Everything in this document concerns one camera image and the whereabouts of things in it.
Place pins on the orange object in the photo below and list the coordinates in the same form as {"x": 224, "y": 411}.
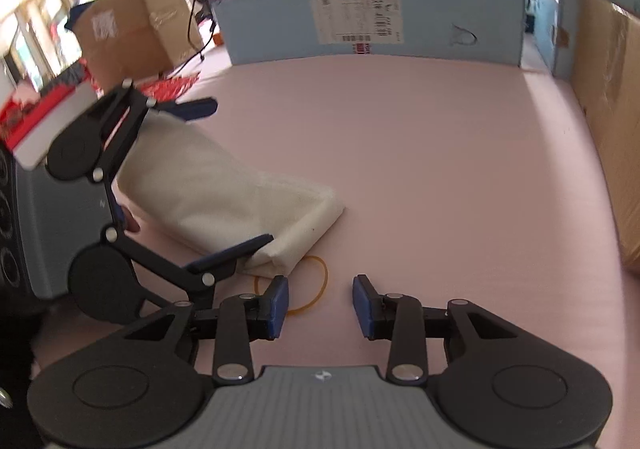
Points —
{"x": 216, "y": 39}

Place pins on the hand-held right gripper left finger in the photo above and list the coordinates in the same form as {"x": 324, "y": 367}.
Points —
{"x": 277, "y": 305}

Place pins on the person's left hand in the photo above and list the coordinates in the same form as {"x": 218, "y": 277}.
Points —
{"x": 133, "y": 221}

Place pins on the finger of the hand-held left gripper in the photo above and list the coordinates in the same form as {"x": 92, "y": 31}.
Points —
{"x": 230, "y": 254}
{"x": 197, "y": 109}

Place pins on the yellow rubber band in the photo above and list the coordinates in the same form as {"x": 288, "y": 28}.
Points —
{"x": 325, "y": 279}

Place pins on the plain blue cardboard box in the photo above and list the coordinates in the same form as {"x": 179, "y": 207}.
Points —
{"x": 567, "y": 4}

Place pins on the open brown cardboard box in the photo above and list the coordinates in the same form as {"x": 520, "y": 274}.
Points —
{"x": 620, "y": 129}

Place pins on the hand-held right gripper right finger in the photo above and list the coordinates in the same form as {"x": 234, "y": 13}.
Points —
{"x": 362, "y": 305}

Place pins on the closed brown cardboard box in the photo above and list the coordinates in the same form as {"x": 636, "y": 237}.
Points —
{"x": 135, "y": 29}

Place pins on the red and white box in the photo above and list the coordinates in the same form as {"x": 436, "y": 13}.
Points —
{"x": 50, "y": 129}

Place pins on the white cloth towel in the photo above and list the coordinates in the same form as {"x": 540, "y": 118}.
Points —
{"x": 225, "y": 199}

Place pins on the dark blue cloth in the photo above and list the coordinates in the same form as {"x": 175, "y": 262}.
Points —
{"x": 77, "y": 16}

